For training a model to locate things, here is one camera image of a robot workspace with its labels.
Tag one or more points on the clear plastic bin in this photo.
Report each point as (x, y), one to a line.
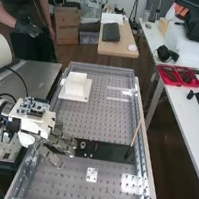
(88, 35)

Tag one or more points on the small white box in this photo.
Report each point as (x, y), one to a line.
(75, 84)

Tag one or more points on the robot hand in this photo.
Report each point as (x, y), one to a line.
(34, 118)

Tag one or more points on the long white desk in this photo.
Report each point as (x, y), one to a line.
(186, 115)

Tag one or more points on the clear box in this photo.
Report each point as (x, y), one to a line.
(139, 102)

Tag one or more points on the thin stick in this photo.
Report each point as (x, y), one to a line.
(136, 134)

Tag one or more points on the black keyboard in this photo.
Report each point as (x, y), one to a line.
(111, 31)

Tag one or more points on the cardboard box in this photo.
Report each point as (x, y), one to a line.
(66, 26)

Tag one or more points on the black plate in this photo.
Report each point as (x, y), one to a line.
(111, 152)

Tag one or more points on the large steel nut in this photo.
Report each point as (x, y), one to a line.
(81, 145)

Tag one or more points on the small metal plate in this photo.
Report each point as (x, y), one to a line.
(91, 174)

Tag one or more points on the wooden desk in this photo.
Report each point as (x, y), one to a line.
(120, 48)

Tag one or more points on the red tray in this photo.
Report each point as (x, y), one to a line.
(169, 76)
(191, 76)

